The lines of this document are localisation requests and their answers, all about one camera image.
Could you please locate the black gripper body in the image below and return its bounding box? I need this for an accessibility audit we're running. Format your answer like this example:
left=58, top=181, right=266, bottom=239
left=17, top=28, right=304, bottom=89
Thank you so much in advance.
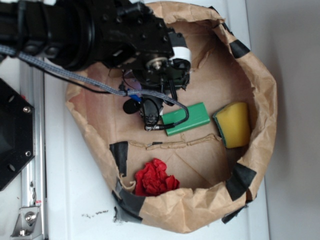
left=94, top=0, right=191, bottom=93

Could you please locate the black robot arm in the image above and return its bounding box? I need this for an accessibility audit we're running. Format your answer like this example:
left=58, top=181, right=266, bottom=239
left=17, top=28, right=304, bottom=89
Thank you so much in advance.
left=0, top=0, right=191, bottom=92

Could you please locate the green rectangular block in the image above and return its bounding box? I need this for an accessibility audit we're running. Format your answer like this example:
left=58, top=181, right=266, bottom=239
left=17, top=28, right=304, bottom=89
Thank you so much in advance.
left=162, top=102, right=210, bottom=136

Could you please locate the yellow green sponge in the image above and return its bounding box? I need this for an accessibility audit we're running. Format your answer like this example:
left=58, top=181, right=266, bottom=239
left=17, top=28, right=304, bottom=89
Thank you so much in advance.
left=212, top=102, right=251, bottom=149

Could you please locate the red crumpled cloth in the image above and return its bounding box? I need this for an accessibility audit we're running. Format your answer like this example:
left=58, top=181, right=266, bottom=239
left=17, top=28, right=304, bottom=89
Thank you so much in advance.
left=134, top=158, right=180, bottom=197

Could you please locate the brown paper bag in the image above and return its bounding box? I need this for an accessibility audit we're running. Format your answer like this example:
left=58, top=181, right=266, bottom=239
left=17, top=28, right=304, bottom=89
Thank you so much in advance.
left=66, top=1, right=277, bottom=233

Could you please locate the aluminium extrusion rail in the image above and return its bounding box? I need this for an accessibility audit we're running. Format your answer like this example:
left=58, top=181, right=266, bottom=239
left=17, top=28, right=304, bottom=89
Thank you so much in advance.
left=10, top=62, right=48, bottom=240

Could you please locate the grey braided cable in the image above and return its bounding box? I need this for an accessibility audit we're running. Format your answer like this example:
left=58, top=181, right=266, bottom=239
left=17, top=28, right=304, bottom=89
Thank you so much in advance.
left=0, top=44, right=190, bottom=131

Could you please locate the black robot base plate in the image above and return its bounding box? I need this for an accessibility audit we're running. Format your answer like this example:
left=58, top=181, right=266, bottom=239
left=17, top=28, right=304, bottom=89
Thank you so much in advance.
left=0, top=79, right=35, bottom=191

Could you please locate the silver corner bracket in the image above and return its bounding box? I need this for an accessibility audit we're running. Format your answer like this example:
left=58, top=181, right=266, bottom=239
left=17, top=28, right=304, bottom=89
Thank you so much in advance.
left=10, top=206, right=42, bottom=240

